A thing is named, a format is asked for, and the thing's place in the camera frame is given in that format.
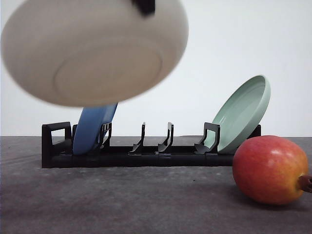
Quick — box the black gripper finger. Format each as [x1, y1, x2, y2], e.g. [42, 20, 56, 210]
[132, 0, 156, 17]

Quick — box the blue plate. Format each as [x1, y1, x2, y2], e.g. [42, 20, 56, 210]
[73, 102, 118, 154]

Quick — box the black plate rack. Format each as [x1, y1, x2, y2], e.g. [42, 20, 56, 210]
[41, 121, 262, 168]

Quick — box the white plate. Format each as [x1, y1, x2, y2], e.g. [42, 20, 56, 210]
[1, 0, 189, 107]

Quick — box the green plate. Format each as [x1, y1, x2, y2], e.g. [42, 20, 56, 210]
[205, 75, 271, 154]

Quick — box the red pomegranate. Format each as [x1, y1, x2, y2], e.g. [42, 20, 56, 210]
[232, 135, 312, 205]

